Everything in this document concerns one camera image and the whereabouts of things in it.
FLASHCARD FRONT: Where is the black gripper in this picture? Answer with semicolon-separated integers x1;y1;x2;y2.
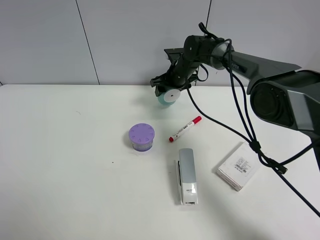
150;56;201;97

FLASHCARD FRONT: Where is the teal pencil sharpener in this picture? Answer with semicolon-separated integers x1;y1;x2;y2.
157;88;181;108

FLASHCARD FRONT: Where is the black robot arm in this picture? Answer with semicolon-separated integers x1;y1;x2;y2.
150;34;320;160

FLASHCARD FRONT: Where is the white grey stapler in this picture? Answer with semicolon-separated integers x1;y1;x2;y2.
175;148;198;205

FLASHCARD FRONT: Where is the red whiteboard marker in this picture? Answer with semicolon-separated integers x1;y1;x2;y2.
168;116;202;143

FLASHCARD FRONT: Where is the purple lidded round container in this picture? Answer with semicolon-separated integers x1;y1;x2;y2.
128;123;155;152

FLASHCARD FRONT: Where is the white cardboard box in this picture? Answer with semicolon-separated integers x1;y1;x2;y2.
216;142;261;192

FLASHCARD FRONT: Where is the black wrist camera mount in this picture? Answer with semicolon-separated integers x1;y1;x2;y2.
164;48;184;65

